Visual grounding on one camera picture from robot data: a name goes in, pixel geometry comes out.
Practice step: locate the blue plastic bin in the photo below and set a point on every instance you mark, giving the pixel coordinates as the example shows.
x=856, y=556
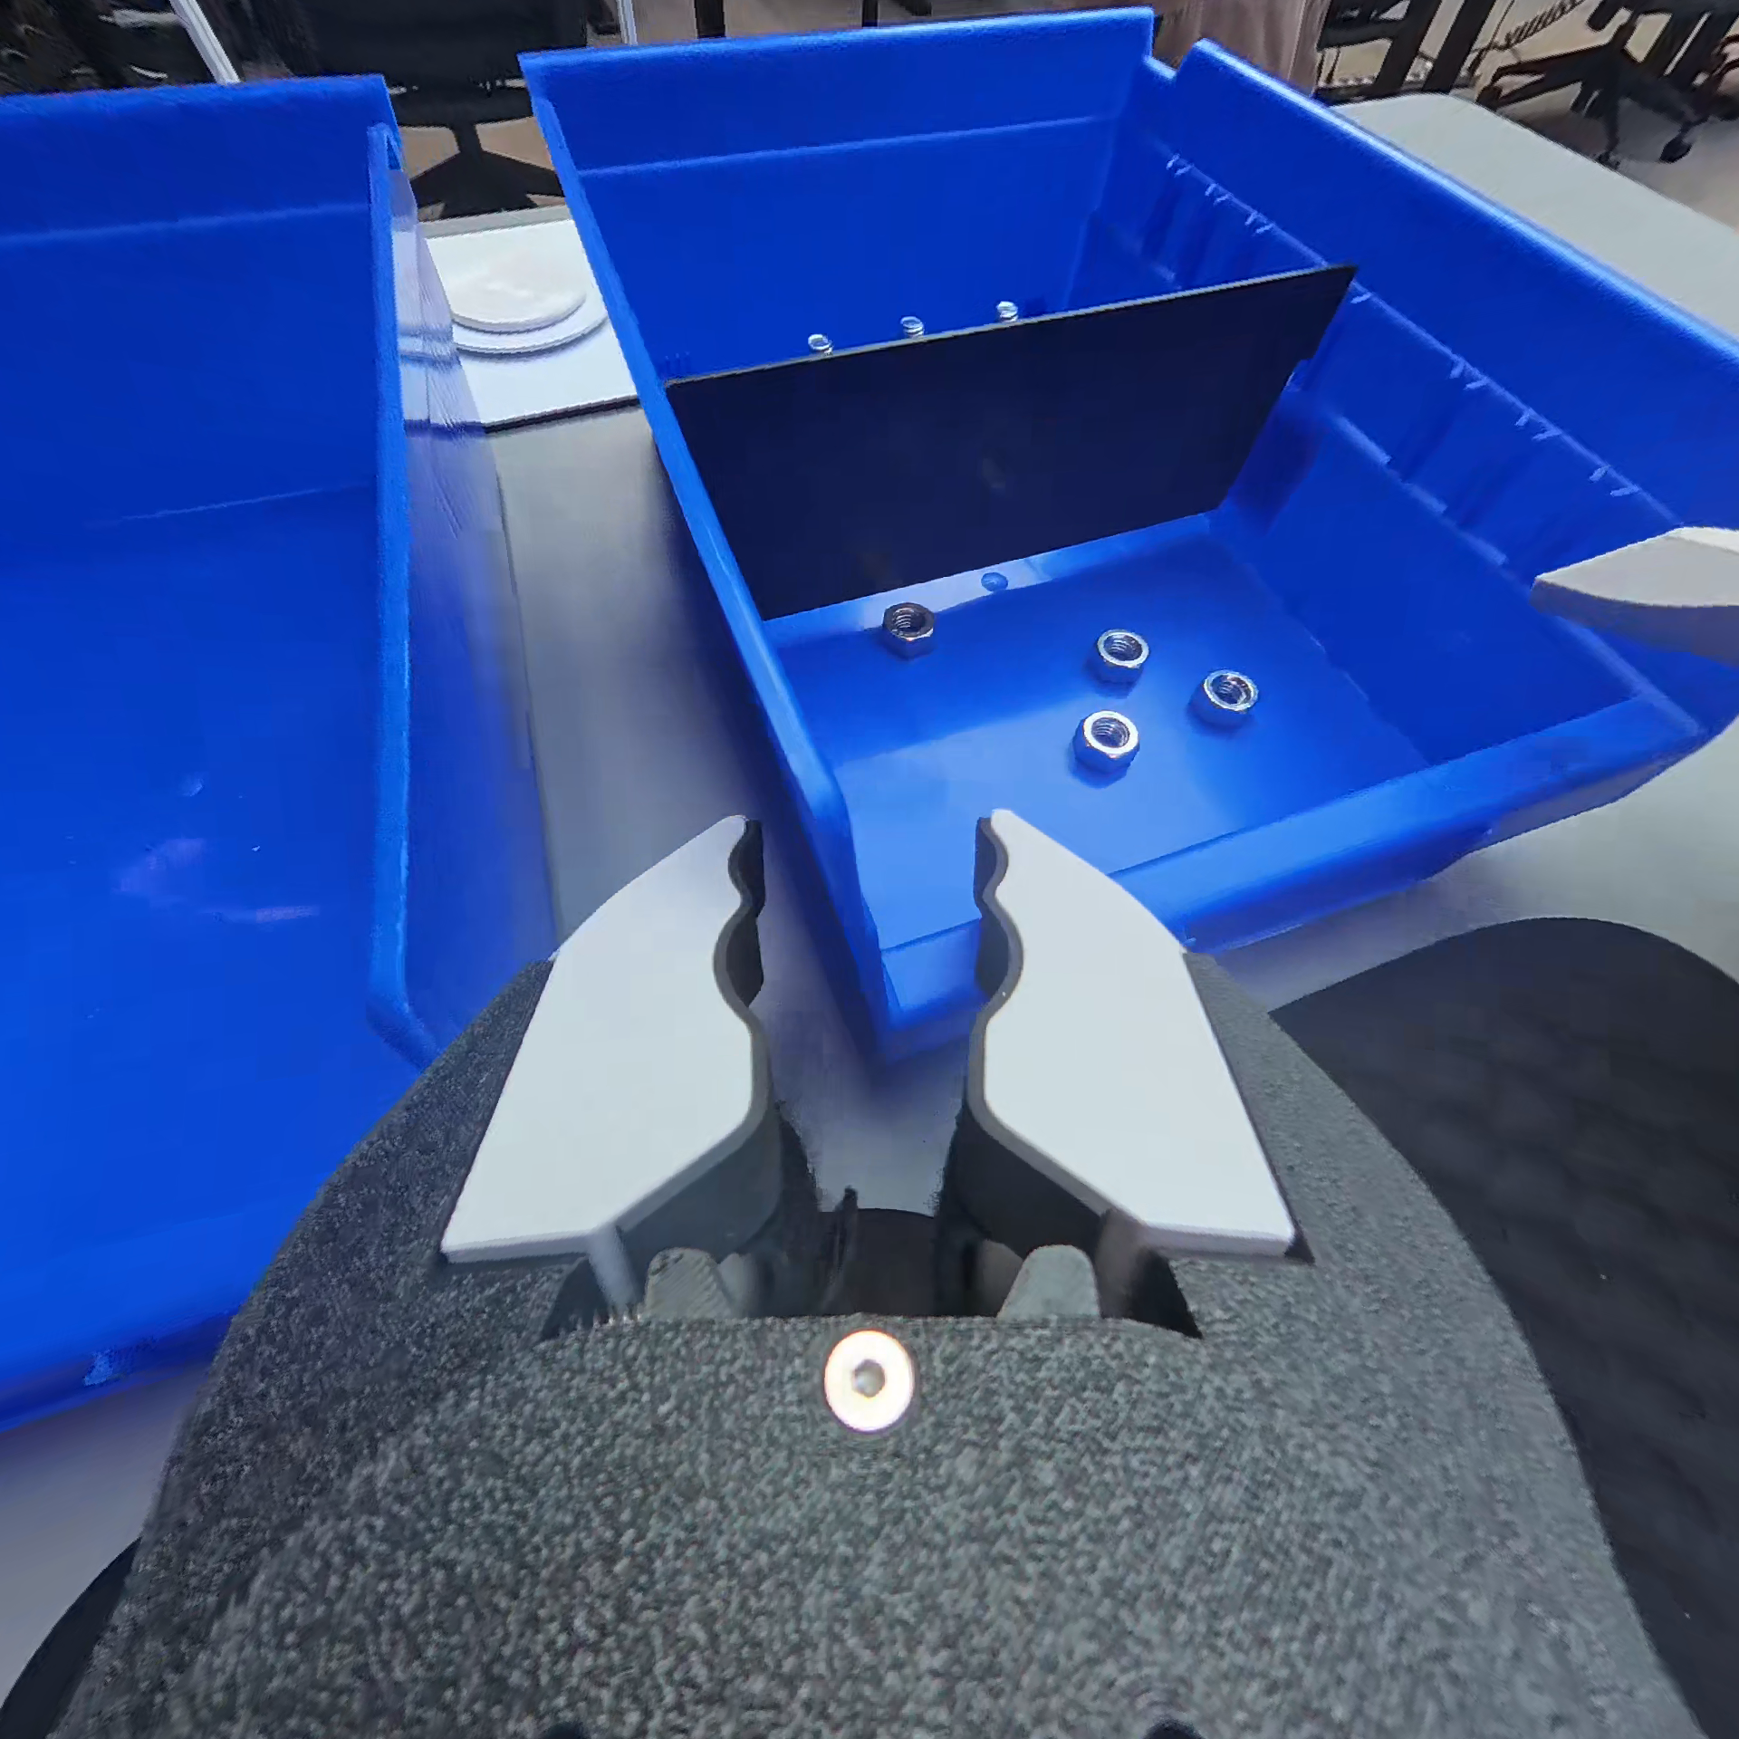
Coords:
x=952, y=760
x=177, y=679

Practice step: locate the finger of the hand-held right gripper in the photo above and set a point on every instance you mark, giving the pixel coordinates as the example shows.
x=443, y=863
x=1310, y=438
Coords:
x=1672, y=584

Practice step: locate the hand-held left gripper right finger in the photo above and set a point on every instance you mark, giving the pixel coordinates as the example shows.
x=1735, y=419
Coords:
x=1115, y=1061

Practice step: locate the black office chair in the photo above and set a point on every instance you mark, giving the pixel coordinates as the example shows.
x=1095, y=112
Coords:
x=1617, y=70
x=490, y=122

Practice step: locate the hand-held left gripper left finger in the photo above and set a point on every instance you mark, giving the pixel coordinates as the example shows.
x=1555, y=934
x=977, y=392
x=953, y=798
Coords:
x=612, y=1074

